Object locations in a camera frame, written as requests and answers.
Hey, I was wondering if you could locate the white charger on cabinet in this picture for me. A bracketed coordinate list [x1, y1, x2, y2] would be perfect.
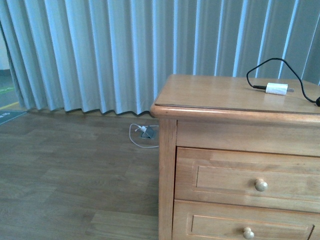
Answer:
[265, 82, 295, 96]

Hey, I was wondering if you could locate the dark floor sign sticker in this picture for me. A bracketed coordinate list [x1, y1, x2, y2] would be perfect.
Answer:
[0, 110, 27, 125]

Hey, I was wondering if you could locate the green floor marking sticker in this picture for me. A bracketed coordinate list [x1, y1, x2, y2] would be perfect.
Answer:
[0, 86, 15, 95]

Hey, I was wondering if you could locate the black cable on cabinet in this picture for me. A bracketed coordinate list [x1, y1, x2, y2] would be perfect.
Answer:
[246, 57, 320, 108]

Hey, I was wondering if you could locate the wooden nightstand cabinet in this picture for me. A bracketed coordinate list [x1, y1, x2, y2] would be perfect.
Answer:
[151, 75, 320, 240]

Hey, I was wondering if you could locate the open metal floor socket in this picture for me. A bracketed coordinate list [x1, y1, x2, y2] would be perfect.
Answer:
[139, 126, 157, 139]

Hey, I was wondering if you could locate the wooden drawer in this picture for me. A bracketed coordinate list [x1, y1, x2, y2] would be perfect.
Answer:
[172, 200, 320, 240]
[174, 147, 320, 213]

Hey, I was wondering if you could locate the light blue pleated curtain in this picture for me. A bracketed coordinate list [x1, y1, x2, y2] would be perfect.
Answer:
[0, 0, 320, 114]

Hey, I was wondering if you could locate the white cable on floor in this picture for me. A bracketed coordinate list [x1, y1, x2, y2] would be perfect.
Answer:
[128, 123, 160, 149]

